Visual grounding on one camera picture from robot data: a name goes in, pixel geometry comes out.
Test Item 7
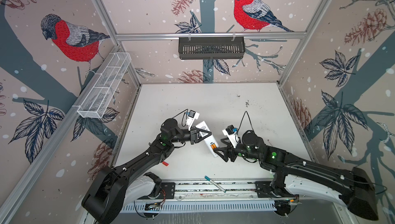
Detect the teal capped pen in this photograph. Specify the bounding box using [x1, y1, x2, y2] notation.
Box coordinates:
[205, 176, 226, 193]

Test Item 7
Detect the white mesh wall tray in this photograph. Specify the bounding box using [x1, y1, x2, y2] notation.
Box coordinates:
[77, 52, 131, 119]

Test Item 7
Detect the black wall basket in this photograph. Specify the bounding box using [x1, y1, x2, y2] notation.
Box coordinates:
[179, 37, 245, 60]

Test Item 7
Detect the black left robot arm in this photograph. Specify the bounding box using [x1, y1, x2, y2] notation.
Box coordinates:
[81, 118, 212, 224]

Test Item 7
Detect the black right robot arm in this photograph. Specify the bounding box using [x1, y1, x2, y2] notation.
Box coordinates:
[214, 130, 379, 221]

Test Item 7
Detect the white remote control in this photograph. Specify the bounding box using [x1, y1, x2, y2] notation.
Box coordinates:
[196, 121, 219, 158]

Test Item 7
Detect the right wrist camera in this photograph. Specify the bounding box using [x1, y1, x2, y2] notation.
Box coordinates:
[222, 125, 240, 148]

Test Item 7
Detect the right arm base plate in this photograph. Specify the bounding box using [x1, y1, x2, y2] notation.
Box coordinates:
[255, 181, 298, 199]

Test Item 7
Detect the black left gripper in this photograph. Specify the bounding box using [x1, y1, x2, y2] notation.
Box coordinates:
[169, 126, 211, 146]

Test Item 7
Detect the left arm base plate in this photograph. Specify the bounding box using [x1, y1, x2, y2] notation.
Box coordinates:
[147, 182, 175, 200]

